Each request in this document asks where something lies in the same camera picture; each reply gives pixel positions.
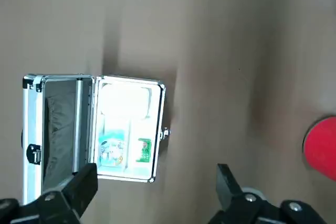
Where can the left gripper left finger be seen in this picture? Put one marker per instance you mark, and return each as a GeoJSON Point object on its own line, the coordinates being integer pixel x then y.
{"type": "Point", "coordinates": [52, 205]}

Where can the small aluminium case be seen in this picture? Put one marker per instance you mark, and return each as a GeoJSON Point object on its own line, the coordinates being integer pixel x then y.
{"type": "Point", "coordinates": [34, 103]}

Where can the blue printed packet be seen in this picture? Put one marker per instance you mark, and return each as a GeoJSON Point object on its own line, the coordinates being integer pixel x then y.
{"type": "Point", "coordinates": [111, 148]}

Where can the red push-button trash can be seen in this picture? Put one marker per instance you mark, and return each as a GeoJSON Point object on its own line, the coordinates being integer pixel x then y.
{"type": "Point", "coordinates": [323, 148]}

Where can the green printed packet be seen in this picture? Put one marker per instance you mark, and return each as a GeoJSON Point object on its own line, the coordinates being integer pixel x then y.
{"type": "Point", "coordinates": [143, 150]}

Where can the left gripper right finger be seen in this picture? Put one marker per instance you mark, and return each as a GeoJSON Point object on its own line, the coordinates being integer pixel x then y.
{"type": "Point", "coordinates": [249, 211]}

